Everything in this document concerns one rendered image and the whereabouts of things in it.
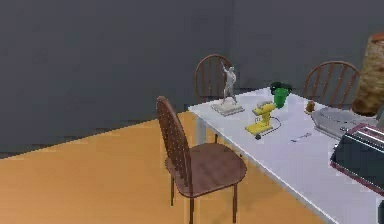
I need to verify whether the brown wooden chair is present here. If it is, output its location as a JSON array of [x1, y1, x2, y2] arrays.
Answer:
[[155, 95, 248, 224]]

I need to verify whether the grey laptop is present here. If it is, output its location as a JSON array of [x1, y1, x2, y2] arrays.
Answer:
[[311, 103, 384, 140]]

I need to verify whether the brown spindle-back chair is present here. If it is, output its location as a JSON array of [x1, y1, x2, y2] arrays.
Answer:
[[194, 54, 235, 104], [302, 60, 362, 110]]

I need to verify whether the yellow stand mixer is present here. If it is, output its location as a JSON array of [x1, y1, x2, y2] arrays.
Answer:
[[245, 101, 282, 140]]

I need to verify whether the small brown figurine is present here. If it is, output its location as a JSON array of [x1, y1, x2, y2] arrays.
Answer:
[[304, 100, 317, 115]]

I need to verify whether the dark toaster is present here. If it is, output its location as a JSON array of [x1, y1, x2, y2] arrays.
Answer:
[[329, 122, 384, 197]]

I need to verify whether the white table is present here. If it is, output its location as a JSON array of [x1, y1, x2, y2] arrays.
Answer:
[[187, 87, 384, 224]]

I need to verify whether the green cup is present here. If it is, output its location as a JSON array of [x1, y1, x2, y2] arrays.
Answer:
[[273, 87, 289, 110]]

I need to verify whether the grey human statue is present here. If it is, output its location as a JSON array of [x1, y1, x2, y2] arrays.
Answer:
[[210, 61, 246, 117]]

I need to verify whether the small grey utensil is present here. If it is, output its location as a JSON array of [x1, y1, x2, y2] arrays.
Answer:
[[290, 132, 313, 143]]

